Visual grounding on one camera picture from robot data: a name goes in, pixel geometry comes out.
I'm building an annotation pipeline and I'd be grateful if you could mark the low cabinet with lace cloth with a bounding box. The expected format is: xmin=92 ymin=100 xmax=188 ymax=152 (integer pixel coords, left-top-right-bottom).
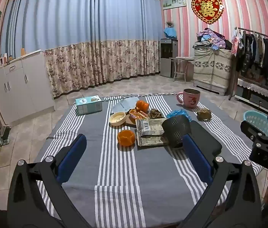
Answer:
xmin=234 ymin=77 xmax=268 ymax=114

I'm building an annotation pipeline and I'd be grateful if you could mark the teal tissue box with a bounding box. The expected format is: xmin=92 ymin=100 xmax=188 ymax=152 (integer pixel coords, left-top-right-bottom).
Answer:
xmin=75 ymin=95 xmax=103 ymax=116

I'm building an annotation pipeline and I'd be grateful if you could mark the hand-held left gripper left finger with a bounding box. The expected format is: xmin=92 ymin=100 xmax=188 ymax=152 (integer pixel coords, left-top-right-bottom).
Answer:
xmin=7 ymin=134 xmax=94 ymax=228

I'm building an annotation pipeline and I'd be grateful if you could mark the blue cloth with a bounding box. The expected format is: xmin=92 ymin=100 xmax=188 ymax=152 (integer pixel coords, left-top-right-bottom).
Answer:
xmin=164 ymin=27 xmax=178 ymax=40

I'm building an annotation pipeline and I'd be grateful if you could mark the blue plastic bag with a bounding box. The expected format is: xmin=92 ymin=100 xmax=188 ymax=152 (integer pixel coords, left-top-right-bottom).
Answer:
xmin=166 ymin=109 xmax=191 ymax=123

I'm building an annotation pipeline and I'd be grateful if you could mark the blue and floral curtain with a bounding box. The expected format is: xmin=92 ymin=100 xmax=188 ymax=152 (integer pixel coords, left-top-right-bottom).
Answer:
xmin=0 ymin=0 xmax=164 ymax=98

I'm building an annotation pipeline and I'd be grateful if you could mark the silver green snack packet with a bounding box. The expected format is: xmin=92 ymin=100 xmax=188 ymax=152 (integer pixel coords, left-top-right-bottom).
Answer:
xmin=135 ymin=118 xmax=170 ymax=147

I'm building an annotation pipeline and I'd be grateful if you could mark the red heart wall decoration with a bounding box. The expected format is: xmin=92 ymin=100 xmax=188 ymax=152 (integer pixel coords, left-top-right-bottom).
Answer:
xmin=191 ymin=0 xmax=224 ymax=25

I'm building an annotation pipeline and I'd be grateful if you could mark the grey striped tablecloth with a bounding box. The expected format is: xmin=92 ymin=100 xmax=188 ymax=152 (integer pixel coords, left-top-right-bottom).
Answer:
xmin=33 ymin=94 xmax=264 ymax=228

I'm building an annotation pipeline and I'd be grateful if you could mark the pink cup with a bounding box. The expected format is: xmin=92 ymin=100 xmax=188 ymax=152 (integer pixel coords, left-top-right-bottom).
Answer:
xmin=176 ymin=88 xmax=201 ymax=109

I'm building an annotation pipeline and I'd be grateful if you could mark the cabinet under patterned cloth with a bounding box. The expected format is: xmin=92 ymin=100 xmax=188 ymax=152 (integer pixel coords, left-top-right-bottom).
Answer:
xmin=193 ymin=47 xmax=233 ymax=95

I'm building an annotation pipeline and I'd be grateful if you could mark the pile of brown shells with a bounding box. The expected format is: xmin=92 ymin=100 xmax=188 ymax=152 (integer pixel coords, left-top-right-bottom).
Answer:
xmin=148 ymin=109 xmax=165 ymax=119

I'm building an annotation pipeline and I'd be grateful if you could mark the landscape wall picture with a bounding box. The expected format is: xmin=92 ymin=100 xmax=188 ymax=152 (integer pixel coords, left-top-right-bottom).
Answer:
xmin=163 ymin=0 xmax=187 ymax=10

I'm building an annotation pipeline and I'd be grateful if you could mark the orange fruit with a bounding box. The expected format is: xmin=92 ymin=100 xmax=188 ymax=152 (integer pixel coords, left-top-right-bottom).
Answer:
xmin=135 ymin=100 xmax=149 ymax=112
xmin=117 ymin=130 xmax=136 ymax=146

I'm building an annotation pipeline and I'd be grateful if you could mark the small cream bowl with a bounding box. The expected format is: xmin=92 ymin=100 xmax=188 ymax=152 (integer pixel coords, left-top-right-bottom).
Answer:
xmin=109 ymin=112 xmax=126 ymax=127

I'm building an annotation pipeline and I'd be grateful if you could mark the white cabinet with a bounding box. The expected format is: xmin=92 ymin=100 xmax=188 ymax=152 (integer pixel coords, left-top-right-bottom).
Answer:
xmin=0 ymin=49 xmax=55 ymax=126

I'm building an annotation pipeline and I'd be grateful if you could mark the black perforated plastic cup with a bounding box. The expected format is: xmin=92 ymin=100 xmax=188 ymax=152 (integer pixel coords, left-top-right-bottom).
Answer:
xmin=161 ymin=115 xmax=192 ymax=148

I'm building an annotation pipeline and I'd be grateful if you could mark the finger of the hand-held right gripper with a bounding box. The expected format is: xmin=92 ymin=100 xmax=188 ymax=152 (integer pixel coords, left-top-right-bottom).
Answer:
xmin=241 ymin=120 xmax=264 ymax=143

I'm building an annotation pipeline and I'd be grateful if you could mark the black notebook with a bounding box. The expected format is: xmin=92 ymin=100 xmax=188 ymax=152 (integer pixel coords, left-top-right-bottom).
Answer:
xmin=191 ymin=122 xmax=222 ymax=158

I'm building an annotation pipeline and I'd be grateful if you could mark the water dispenser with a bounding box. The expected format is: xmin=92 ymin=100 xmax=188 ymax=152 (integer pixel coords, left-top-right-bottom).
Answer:
xmin=160 ymin=38 xmax=178 ymax=78

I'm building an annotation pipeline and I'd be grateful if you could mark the metal clothes rack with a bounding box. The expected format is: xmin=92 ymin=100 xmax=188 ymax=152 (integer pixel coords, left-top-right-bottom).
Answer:
xmin=229 ymin=27 xmax=268 ymax=100

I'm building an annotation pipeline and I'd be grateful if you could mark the small side table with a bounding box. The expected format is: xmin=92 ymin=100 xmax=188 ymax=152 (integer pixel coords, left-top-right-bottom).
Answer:
xmin=170 ymin=56 xmax=194 ymax=82

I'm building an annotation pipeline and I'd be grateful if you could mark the white paper sheet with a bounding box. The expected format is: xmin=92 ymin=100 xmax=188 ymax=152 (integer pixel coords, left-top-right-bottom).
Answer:
xmin=111 ymin=99 xmax=140 ymax=114

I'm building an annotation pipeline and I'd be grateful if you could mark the row of hanging clothes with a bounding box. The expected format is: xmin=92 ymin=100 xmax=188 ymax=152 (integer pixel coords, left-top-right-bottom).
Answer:
xmin=231 ymin=28 xmax=268 ymax=88

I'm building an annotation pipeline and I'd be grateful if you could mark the pile of folded clothes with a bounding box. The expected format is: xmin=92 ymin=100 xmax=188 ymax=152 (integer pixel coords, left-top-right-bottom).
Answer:
xmin=193 ymin=28 xmax=233 ymax=51

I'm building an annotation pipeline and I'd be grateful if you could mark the light blue plastic basket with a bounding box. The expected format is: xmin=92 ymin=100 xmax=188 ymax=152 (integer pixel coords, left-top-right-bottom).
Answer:
xmin=243 ymin=110 xmax=268 ymax=139

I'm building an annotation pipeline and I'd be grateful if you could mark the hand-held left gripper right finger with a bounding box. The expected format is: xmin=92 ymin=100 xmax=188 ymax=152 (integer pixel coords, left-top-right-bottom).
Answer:
xmin=183 ymin=134 xmax=263 ymax=228

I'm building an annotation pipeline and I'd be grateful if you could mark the brown wrapper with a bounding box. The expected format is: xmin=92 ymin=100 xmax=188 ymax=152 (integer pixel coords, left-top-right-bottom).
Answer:
xmin=196 ymin=108 xmax=212 ymax=121

